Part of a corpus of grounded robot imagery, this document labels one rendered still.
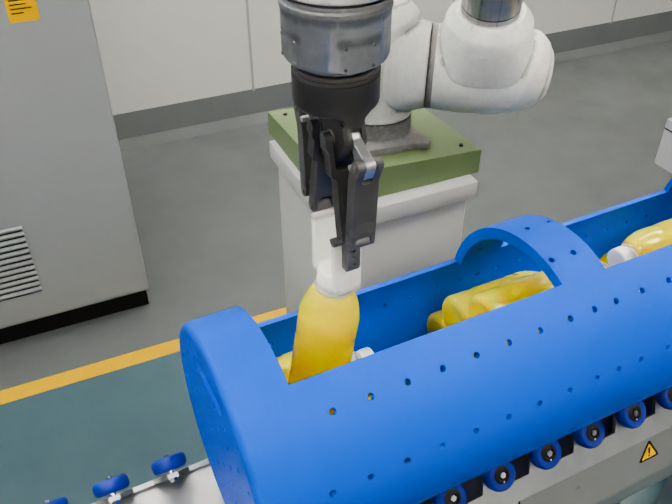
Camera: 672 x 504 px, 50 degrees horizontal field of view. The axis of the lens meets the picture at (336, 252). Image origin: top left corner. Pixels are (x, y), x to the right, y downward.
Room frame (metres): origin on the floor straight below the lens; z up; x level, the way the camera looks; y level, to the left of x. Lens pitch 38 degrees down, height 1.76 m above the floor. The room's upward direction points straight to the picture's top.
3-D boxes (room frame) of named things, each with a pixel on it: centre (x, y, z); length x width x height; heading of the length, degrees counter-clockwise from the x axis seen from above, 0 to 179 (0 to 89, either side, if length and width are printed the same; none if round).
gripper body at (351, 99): (0.57, 0.00, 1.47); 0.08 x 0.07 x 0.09; 26
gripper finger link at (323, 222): (0.59, 0.01, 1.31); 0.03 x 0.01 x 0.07; 116
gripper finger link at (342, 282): (0.55, -0.01, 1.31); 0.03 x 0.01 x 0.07; 116
